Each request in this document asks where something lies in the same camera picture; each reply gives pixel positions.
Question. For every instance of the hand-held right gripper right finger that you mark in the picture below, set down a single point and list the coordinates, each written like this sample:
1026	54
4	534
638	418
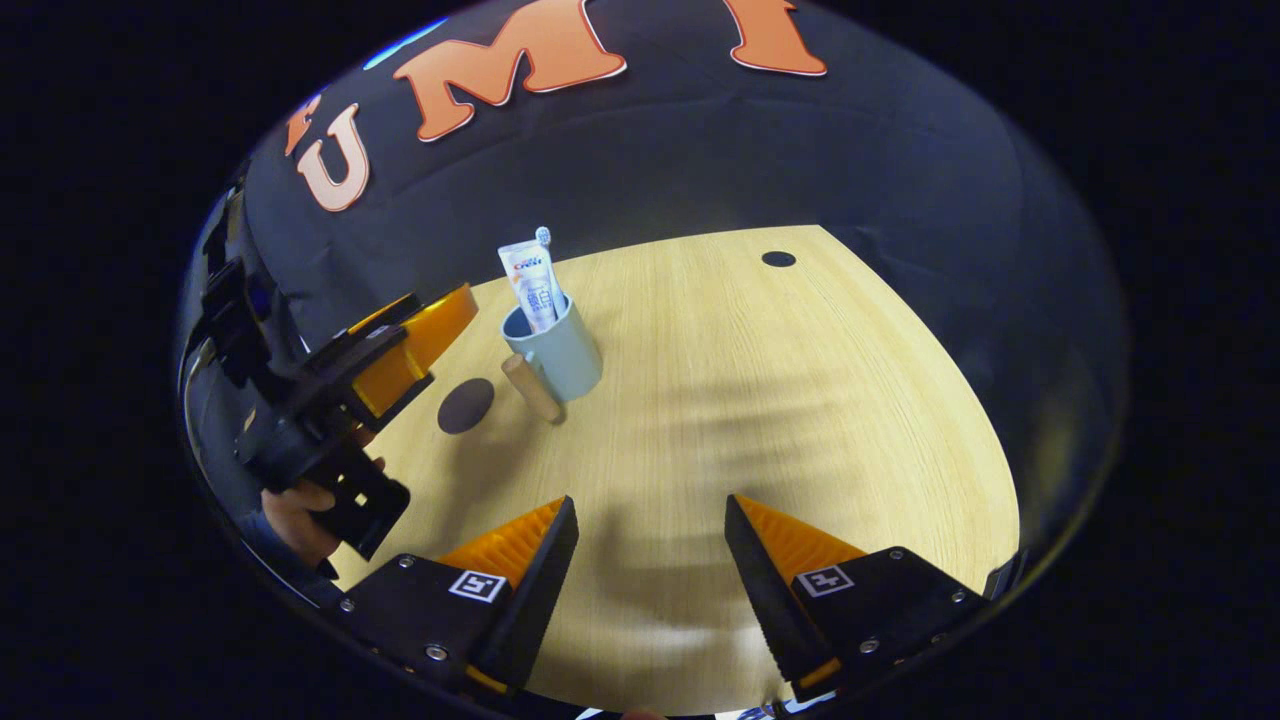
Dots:
765	600

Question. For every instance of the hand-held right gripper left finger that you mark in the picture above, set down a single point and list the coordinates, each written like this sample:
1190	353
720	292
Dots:
535	600

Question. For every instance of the white toothpaste tube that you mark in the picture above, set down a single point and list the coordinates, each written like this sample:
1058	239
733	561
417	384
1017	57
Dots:
535	285

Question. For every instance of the dark round coaster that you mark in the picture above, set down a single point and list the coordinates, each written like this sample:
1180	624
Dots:
465	405

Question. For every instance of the light wooden desktop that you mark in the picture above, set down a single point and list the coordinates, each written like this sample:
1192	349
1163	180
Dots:
750	400

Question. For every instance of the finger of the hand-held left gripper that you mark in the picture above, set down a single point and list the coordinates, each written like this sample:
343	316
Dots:
365	340
420	340

